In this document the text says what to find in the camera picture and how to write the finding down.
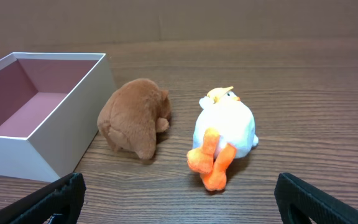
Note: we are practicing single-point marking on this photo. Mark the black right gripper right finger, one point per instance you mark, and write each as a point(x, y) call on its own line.
point(301, 203)

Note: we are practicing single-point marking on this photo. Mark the white box pink interior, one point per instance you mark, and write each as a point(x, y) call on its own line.
point(49, 104)

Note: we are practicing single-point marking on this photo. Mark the brown plush toy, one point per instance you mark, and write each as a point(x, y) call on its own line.
point(134, 115)

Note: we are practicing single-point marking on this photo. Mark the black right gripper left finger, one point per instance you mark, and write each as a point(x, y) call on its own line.
point(58, 202)

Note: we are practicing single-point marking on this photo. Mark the white orange plush duck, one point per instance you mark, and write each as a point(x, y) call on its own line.
point(224, 131)

